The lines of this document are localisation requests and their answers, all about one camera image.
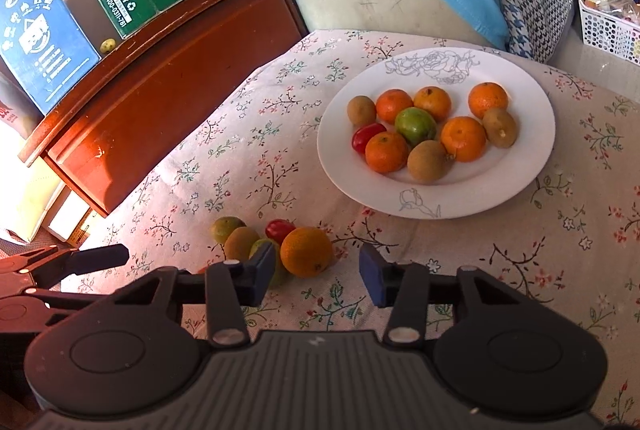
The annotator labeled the green jujube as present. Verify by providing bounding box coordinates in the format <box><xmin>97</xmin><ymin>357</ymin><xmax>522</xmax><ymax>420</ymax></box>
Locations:
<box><xmin>249</xmin><ymin>238</ymin><xmax>288</xmax><ymax>288</ymax></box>

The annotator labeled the white plastic basket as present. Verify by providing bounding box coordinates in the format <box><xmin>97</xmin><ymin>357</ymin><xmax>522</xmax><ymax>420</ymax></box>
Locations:
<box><xmin>575</xmin><ymin>0</ymin><xmax>640</xmax><ymax>62</ymax></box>

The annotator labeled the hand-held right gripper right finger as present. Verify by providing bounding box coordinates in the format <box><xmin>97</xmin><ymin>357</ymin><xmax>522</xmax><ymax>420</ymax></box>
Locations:
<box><xmin>359</xmin><ymin>243</ymin><xmax>538</xmax><ymax>347</ymax></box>

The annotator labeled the brown kiwi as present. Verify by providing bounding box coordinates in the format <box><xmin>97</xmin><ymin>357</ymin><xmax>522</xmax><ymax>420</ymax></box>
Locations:
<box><xmin>347</xmin><ymin>95</ymin><xmax>377</xmax><ymax>127</ymax></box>
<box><xmin>482</xmin><ymin>107</ymin><xmax>519</xmax><ymax>149</ymax></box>
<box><xmin>407</xmin><ymin>139</ymin><xmax>455</xmax><ymax>184</ymax></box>
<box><xmin>223</xmin><ymin>226</ymin><xmax>261</xmax><ymax>262</ymax></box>

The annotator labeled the green red mango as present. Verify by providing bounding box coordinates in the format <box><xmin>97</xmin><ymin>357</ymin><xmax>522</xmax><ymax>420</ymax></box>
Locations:
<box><xmin>394</xmin><ymin>107</ymin><xmax>438</xmax><ymax>147</ymax></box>

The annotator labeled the red white carton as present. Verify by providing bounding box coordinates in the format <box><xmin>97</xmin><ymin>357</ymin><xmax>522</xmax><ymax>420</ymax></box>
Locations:
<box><xmin>0</xmin><ymin>73</ymin><xmax>45</xmax><ymax>137</ymax></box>

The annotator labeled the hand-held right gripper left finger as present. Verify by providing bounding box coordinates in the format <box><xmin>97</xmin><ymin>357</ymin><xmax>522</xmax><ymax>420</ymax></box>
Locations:
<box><xmin>107</xmin><ymin>241</ymin><xmax>277</xmax><ymax>348</ymax></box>

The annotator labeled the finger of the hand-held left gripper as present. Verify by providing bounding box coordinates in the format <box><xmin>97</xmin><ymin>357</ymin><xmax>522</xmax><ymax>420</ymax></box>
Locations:
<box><xmin>0</xmin><ymin>244</ymin><xmax>128</xmax><ymax>291</ymax></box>

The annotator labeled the red cherry tomato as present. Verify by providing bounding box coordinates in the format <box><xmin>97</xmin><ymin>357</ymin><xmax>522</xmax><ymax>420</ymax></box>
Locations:
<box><xmin>352</xmin><ymin>122</ymin><xmax>388</xmax><ymax>155</ymax></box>
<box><xmin>265</xmin><ymin>219</ymin><xmax>297</xmax><ymax>242</ymax></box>

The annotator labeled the floral cloth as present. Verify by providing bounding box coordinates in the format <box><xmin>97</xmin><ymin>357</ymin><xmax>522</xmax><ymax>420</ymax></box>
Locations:
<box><xmin>75</xmin><ymin>28</ymin><xmax>640</xmax><ymax>430</ymax></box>

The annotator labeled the white flower-print plate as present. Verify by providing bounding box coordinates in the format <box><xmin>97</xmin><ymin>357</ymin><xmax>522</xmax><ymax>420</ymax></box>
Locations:
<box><xmin>316</xmin><ymin>46</ymin><xmax>556</xmax><ymax>218</ymax></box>

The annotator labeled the blue carton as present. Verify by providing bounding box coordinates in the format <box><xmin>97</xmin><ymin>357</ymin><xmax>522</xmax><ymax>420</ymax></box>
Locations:
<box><xmin>0</xmin><ymin>0</ymin><xmax>103</xmax><ymax>116</ymax></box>

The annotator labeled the red-brown wooden cabinet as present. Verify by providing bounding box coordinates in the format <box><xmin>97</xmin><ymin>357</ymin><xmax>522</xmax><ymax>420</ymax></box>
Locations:
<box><xmin>17</xmin><ymin>0</ymin><xmax>308</xmax><ymax>218</ymax></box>

